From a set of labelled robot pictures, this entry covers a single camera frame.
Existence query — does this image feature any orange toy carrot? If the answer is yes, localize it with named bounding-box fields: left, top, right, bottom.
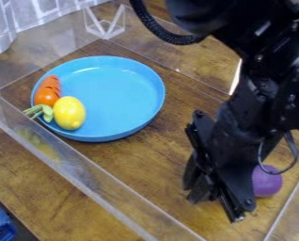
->
left=23, top=75, right=61, bottom=122

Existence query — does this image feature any black corrugated cable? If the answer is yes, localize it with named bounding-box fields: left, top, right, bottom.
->
left=128, top=0, right=207, bottom=46

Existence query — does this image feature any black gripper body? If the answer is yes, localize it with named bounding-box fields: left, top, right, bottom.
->
left=183, top=103, right=286, bottom=196

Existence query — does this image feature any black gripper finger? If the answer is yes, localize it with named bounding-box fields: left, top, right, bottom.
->
left=219, top=183, right=256, bottom=223
left=182, top=151, right=218, bottom=204

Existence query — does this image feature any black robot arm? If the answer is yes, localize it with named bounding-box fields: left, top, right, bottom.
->
left=167, top=0, right=299, bottom=222

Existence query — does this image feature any blue object at corner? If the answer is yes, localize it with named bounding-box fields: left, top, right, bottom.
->
left=0, top=208, right=17, bottom=241

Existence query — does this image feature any blue round tray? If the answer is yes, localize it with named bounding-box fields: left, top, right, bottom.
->
left=43, top=56, right=166, bottom=142

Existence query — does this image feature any yellow toy lemon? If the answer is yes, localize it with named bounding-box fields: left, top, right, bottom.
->
left=53, top=96, right=87, bottom=130

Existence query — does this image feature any white curtain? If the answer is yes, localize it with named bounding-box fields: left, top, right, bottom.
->
left=0, top=0, right=106, bottom=54

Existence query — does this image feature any clear acrylic enclosure wall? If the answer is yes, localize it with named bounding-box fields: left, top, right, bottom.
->
left=0, top=2, right=299, bottom=241

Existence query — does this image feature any purple toy eggplant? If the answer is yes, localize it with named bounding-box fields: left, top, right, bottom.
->
left=252, top=165, right=283, bottom=198

